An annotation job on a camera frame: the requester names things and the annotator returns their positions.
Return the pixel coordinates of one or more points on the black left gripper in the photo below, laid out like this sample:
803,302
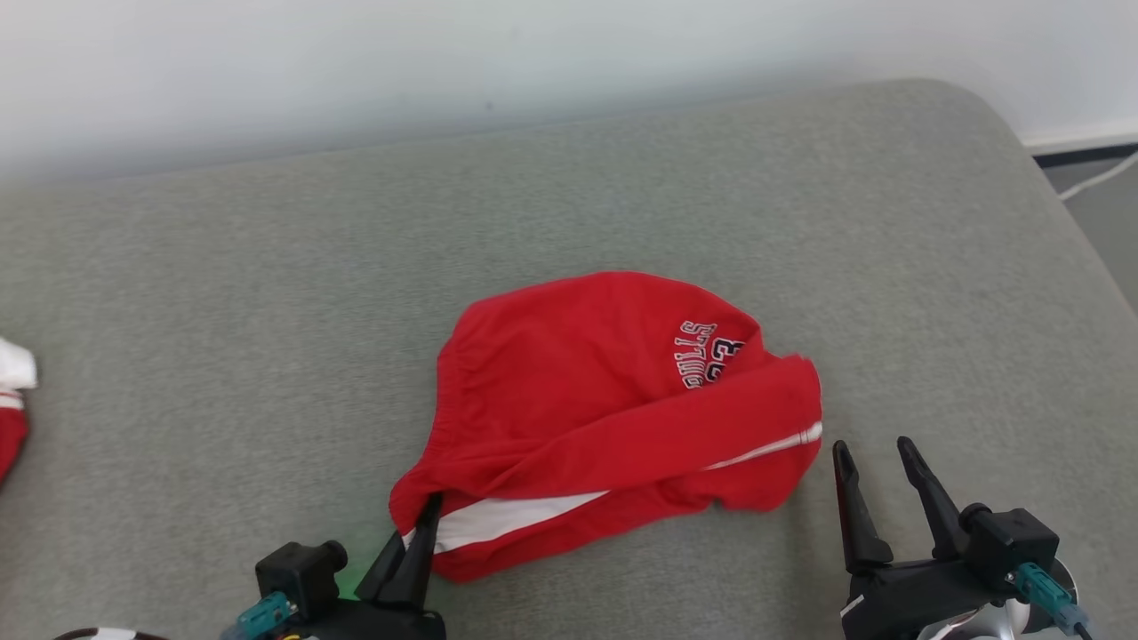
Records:
382,624

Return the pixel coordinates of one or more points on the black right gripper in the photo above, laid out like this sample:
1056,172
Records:
907,600

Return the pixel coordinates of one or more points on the red shorts white stripe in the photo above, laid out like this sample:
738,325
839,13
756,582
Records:
578,400

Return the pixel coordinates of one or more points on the red Bulls jersey white sleeves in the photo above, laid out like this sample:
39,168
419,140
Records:
11,418

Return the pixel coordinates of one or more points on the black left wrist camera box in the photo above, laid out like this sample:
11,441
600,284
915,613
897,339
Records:
298,569

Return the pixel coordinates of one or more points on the teal left camera connector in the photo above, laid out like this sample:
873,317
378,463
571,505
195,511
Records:
262,615

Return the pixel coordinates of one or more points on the teal camera connector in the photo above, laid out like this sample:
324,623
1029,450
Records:
262,615
1042,593

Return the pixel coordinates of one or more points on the teal right camera connector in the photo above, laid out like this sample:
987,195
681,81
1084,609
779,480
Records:
1042,593

